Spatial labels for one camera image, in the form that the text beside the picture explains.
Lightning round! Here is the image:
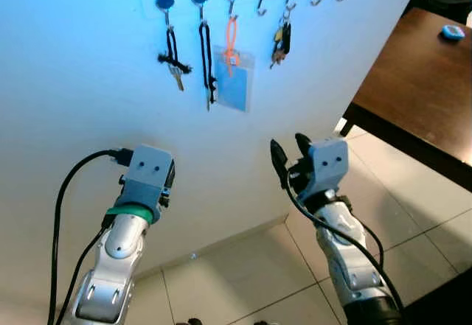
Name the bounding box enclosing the key bunch with black fob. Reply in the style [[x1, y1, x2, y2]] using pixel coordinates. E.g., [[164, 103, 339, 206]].
[[269, 8, 293, 69]]

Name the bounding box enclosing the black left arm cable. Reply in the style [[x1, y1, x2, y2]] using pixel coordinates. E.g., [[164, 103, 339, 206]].
[[46, 147, 135, 325]]

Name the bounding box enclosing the black luggage bag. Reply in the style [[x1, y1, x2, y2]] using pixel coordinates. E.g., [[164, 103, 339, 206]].
[[409, 0, 472, 25]]

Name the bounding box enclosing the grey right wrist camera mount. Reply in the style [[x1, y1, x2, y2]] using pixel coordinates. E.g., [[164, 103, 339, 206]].
[[308, 139, 350, 197]]

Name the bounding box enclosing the clear badge holder orange lanyard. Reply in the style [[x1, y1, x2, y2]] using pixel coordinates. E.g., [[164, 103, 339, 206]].
[[212, 15, 255, 113]]

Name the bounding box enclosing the black bulky object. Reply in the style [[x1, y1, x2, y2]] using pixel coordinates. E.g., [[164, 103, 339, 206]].
[[402, 270, 472, 325]]

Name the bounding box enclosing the key with fuzzy black lanyard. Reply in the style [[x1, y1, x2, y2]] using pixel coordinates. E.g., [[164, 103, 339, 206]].
[[156, 24, 194, 92]]

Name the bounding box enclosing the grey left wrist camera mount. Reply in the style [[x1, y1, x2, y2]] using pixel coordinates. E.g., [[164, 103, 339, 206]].
[[118, 145, 176, 208]]

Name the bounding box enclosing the small blue round object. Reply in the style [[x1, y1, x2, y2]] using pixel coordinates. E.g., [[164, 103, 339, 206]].
[[441, 24, 467, 42]]

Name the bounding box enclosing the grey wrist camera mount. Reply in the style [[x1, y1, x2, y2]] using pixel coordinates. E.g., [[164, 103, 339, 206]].
[[118, 145, 176, 208], [308, 139, 350, 197]]

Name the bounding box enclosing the long black lanyard with key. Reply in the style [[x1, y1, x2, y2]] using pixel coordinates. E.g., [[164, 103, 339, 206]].
[[198, 21, 218, 112]]

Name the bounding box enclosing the dark brown wooden table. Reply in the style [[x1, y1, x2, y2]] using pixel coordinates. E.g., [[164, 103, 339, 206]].
[[341, 7, 472, 192]]

